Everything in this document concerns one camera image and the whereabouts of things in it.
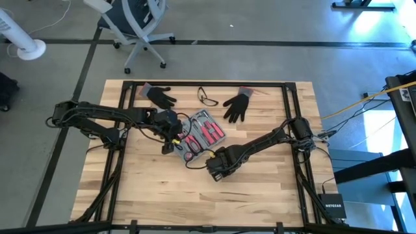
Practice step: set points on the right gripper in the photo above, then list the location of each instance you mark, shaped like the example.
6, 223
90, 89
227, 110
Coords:
234, 157

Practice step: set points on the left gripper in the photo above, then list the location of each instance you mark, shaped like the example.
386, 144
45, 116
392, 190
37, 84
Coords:
170, 135

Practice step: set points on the small pink tool piece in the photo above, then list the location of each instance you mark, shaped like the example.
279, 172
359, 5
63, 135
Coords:
213, 131

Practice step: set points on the grey plastic tool case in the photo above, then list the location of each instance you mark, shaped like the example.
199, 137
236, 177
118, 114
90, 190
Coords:
201, 113

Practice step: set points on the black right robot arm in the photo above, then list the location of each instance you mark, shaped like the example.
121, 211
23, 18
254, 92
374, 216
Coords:
269, 139

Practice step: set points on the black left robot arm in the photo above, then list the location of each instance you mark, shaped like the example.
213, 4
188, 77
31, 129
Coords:
97, 112

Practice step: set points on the black work glove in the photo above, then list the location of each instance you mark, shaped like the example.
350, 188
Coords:
161, 97
239, 105

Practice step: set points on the black-framed safety glasses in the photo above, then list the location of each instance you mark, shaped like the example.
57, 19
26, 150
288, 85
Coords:
209, 102

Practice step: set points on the light grey mesh office chair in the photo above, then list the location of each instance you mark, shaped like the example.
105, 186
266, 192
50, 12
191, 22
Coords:
143, 19

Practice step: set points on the black bag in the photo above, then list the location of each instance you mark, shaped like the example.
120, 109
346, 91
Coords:
6, 91

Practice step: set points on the white tower fan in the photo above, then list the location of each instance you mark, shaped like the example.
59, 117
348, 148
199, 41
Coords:
19, 35

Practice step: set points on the black stand base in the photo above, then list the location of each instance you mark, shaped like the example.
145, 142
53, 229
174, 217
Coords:
357, 6

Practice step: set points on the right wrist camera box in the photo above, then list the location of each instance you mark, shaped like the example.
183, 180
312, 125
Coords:
217, 162

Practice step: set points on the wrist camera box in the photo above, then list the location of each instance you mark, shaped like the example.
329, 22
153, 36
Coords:
170, 118
217, 162

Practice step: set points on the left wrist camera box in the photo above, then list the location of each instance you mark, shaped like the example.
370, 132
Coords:
170, 118

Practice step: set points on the black metal table frame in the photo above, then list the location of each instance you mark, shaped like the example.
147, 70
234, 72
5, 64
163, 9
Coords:
208, 83

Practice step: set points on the black Netgear network switch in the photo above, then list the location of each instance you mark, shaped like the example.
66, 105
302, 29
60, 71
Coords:
333, 206

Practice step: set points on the black workbench frame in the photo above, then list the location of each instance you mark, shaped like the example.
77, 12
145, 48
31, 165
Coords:
403, 113

